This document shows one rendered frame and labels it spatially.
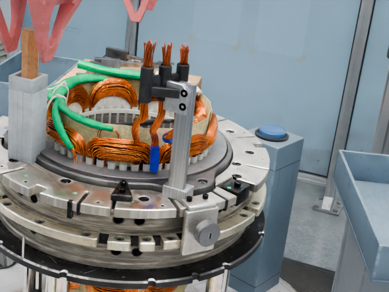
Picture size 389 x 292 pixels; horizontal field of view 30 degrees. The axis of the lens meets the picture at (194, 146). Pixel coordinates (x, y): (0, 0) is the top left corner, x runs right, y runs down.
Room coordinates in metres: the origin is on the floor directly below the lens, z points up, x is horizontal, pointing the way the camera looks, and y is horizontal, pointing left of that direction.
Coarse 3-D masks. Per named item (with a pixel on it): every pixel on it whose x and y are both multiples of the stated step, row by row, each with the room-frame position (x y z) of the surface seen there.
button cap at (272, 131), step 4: (268, 124) 1.01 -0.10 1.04; (260, 128) 0.99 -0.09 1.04; (264, 128) 0.99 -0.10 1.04; (268, 128) 0.99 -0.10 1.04; (272, 128) 0.99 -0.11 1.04; (276, 128) 0.99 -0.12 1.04; (280, 128) 0.99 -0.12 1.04; (260, 132) 0.98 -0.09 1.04; (264, 132) 0.98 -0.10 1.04; (268, 132) 0.98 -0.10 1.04; (272, 132) 0.98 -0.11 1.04; (276, 132) 0.98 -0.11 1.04; (280, 132) 0.98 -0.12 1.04; (284, 132) 0.98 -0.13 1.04; (268, 136) 0.97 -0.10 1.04; (272, 136) 0.97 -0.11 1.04; (276, 136) 0.97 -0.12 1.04; (280, 136) 0.98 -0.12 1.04; (284, 136) 0.98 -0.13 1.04
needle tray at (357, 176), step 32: (352, 160) 0.88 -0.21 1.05; (384, 160) 0.88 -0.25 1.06; (352, 192) 0.78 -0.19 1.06; (384, 192) 0.85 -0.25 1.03; (352, 224) 0.75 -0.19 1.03; (384, 224) 0.76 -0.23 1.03; (352, 256) 0.77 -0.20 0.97; (384, 256) 0.64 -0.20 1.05; (352, 288) 0.74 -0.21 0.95; (384, 288) 0.71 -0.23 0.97
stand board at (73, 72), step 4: (84, 60) 1.15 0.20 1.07; (88, 60) 1.16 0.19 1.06; (92, 60) 1.16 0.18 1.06; (76, 68) 1.10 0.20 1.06; (120, 68) 1.13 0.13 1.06; (124, 68) 1.13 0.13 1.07; (128, 68) 1.14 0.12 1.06; (132, 68) 1.14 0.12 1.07; (136, 68) 1.14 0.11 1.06; (140, 68) 1.14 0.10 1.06; (68, 72) 1.08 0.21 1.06; (72, 72) 1.08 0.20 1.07; (80, 72) 1.09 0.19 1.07; (84, 72) 1.09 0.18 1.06; (172, 72) 1.14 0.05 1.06; (64, 76) 1.06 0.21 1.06; (68, 76) 1.06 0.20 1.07; (192, 76) 1.13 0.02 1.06; (196, 76) 1.14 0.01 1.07; (200, 76) 1.14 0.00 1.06; (60, 80) 1.04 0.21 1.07; (188, 80) 1.11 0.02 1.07; (192, 80) 1.11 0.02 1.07; (196, 80) 1.12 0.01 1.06; (200, 80) 1.12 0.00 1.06; (200, 84) 1.13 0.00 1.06; (200, 88) 1.14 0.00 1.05
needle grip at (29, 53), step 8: (24, 32) 0.68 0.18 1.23; (32, 32) 0.68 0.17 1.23; (24, 40) 0.68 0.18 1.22; (32, 40) 0.68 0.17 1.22; (24, 48) 0.68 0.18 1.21; (32, 48) 0.68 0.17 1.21; (24, 56) 0.68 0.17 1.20; (32, 56) 0.68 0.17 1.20; (24, 64) 0.68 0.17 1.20; (32, 64) 0.68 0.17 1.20; (24, 72) 0.68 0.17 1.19; (32, 72) 0.68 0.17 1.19
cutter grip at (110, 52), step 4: (108, 48) 1.14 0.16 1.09; (112, 48) 1.14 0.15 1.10; (108, 52) 1.14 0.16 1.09; (112, 52) 1.14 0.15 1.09; (116, 52) 1.13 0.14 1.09; (120, 52) 1.13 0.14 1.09; (124, 52) 1.13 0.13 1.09; (128, 52) 1.13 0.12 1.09; (108, 56) 1.14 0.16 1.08; (112, 56) 1.14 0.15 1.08; (116, 56) 1.13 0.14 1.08; (120, 56) 1.13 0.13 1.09; (124, 56) 1.13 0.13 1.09; (124, 60) 1.13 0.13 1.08
